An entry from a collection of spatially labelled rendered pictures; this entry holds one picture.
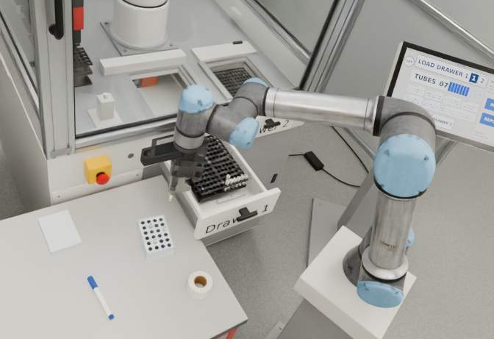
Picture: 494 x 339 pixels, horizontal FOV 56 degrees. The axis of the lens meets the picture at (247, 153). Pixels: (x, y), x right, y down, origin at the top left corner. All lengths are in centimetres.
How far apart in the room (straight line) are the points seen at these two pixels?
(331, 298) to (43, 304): 80
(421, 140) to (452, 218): 227
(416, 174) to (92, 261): 92
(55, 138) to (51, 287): 40
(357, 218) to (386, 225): 138
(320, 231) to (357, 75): 115
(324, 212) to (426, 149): 179
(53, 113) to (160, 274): 54
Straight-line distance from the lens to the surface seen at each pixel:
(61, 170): 149
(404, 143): 98
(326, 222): 269
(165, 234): 148
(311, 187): 287
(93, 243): 148
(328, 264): 151
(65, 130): 137
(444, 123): 200
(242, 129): 106
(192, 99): 106
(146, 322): 136
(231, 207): 139
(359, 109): 111
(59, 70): 124
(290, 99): 114
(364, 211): 246
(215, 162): 154
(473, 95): 205
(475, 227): 331
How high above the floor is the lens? 200
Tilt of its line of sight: 43 degrees down
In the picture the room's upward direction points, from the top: 19 degrees clockwise
